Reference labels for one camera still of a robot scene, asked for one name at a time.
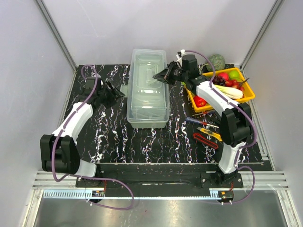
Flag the aluminium frame rail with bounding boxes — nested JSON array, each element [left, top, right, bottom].
[[32, 171, 289, 191]]

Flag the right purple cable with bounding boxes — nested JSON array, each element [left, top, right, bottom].
[[184, 49, 258, 205]]

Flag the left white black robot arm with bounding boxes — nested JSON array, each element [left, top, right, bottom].
[[40, 77, 125, 187]]

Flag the green apple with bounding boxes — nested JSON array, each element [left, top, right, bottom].
[[228, 70, 240, 80]]

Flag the clear plastic tool box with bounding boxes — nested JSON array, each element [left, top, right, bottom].
[[126, 49, 170, 129]]

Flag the marbled black mat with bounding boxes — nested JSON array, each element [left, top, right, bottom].
[[64, 64, 263, 163]]

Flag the blue red screwdriver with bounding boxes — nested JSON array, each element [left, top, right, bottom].
[[185, 117, 219, 128]]

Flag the red cherries bunch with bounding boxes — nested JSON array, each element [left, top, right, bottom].
[[225, 79, 245, 92]]

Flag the red pink apple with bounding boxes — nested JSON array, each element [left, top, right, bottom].
[[217, 72, 229, 81]]

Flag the red utility knife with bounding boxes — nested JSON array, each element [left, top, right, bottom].
[[193, 133, 218, 149]]

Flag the yellow plastic bin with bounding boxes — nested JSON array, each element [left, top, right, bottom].
[[186, 68, 255, 113]]

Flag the purple cable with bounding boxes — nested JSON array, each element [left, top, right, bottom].
[[184, 49, 258, 205], [51, 64, 135, 210]]

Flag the dark purple grapes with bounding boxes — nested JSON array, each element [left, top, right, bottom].
[[212, 76, 226, 86]]

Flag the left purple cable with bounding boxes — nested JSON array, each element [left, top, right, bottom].
[[51, 64, 135, 210]]

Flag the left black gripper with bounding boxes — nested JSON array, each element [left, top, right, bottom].
[[97, 80, 125, 109]]

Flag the yellow utility knife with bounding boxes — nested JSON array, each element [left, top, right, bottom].
[[197, 127, 223, 141]]

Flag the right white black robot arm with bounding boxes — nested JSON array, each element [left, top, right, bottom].
[[153, 50, 255, 187]]

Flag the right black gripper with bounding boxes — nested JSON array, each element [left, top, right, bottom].
[[153, 61, 187, 86]]

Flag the green netted melon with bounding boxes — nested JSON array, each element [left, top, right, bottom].
[[206, 54, 225, 71]]

